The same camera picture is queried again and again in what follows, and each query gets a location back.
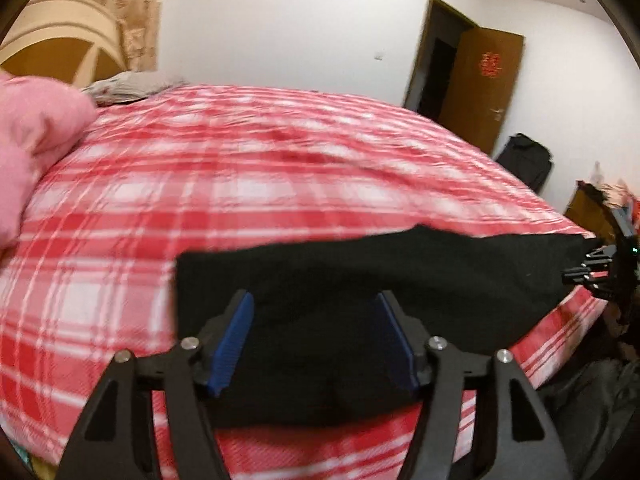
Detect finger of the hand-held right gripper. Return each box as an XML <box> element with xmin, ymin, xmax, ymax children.
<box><xmin>561</xmin><ymin>265</ymin><xmax>615</xmax><ymax>302</ymax></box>
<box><xmin>581</xmin><ymin>246</ymin><xmax>620</xmax><ymax>267</ymax></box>

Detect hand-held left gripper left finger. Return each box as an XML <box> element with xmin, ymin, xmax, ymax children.
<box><xmin>52</xmin><ymin>289</ymin><xmax>256</xmax><ymax>480</ymax></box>

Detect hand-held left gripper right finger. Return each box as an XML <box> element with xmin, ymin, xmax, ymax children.
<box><xmin>372</xmin><ymin>290</ymin><xmax>576</xmax><ymax>480</ymax></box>

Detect black pants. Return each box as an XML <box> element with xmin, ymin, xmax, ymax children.
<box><xmin>172</xmin><ymin>225</ymin><xmax>601</xmax><ymax>431</ymax></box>

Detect brown wooden cabinet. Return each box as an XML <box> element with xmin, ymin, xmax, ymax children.
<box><xmin>565</xmin><ymin>182</ymin><xmax>621</xmax><ymax>246</ymax></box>

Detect pink cloth pile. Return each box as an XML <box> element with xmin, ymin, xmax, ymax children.
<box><xmin>597</xmin><ymin>181</ymin><xmax>631</xmax><ymax>206</ymax></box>

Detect black bag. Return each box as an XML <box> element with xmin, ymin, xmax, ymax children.
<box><xmin>495</xmin><ymin>133</ymin><xmax>553</xmax><ymax>193</ymax></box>

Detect red plaid bed sheet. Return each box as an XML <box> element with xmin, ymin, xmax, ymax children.
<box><xmin>0</xmin><ymin>82</ymin><xmax>608</xmax><ymax>480</ymax></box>

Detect brown wooden door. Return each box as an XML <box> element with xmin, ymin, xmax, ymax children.
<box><xmin>437</xmin><ymin>27</ymin><xmax>526</xmax><ymax>156</ymax></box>

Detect red paper door decoration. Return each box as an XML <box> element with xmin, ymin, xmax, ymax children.
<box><xmin>477</xmin><ymin>51</ymin><xmax>501</xmax><ymax>77</ymax></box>

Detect grey pillow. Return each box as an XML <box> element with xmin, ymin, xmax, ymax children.
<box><xmin>80</xmin><ymin>71</ymin><xmax>188</xmax><ymax>107</ymax></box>

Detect pink quilt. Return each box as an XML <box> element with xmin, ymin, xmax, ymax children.
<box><xmin>0</xmin><ymin>71</ymin><xmax>98</xmax><ymax>251</ymax></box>

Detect beige patterned curtain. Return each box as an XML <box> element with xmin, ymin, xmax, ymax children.
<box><xmin>37</xmin><ymin>0</ymin><xmax>166</xmax><ymax>76</ymax></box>

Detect wooden headboard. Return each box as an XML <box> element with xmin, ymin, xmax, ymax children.
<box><xmin>0</xmin><ymin>0</ymin><xmax>126</xmax><ymax>86</ymax></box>

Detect dark wooden door frame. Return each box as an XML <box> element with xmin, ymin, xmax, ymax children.
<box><xmin>402</xmin><ymin>0</ymin><xmax>481</xmax><ymax>121</ymax></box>

